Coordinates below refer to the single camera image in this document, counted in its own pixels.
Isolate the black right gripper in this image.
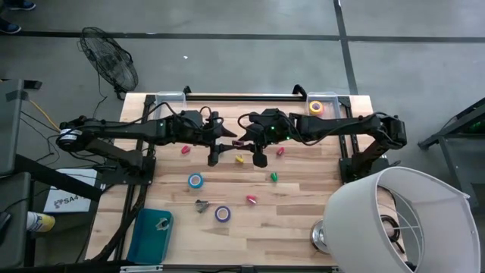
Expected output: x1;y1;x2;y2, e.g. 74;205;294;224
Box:
238;108;292;169

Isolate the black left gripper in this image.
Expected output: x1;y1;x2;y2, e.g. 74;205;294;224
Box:
188;111;244;168

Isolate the light blue tape roll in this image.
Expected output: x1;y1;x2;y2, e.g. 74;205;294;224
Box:
187;172;205;190

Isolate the yellow tape roll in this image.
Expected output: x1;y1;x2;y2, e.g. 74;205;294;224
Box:
308;100;325;116

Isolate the purple tape roll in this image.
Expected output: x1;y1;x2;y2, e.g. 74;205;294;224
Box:
214;206;232;223

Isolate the clear plastic bin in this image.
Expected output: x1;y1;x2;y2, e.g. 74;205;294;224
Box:
153;90;188;117
305;91;341;119

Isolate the chrome lamp base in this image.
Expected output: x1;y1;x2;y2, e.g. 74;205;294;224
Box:
309;218;330;255

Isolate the teal plastic tray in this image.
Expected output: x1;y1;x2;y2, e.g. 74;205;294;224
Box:
126;207;174;265

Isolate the white lamp shade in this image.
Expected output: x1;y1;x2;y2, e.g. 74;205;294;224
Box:
321;166;482;273

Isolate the black floor fan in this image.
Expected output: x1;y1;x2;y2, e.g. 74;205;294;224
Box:
77;26;139;101

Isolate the white paper sign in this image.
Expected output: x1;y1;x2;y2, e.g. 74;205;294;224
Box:
43;168;99;214

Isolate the black stand beam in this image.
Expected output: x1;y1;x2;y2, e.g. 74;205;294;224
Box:
14;153;104;202

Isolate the yellow and white can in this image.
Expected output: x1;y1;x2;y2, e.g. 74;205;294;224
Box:
26;211;57;234

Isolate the black metal cart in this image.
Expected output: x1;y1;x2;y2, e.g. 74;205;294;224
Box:
418;97;485;213

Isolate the grey cabinet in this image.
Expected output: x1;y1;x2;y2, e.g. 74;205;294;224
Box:
0;78;43;176
0;172;33;270

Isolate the person's shoe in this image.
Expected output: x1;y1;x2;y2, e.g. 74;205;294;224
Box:
0;17;22;35
2;0;37;11

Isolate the black cable bundle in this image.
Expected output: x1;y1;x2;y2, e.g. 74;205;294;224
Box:
90;181;151;262

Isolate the black aluminium rig frame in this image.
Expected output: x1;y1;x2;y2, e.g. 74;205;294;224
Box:
85;86;391;273

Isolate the silver metal bracket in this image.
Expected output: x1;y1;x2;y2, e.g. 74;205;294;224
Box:
120;265;164;273

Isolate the black lamp cord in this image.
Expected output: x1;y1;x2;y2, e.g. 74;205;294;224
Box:
380;214;407;256

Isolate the yellow cable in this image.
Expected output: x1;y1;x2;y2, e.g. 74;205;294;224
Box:
29;99;61;133

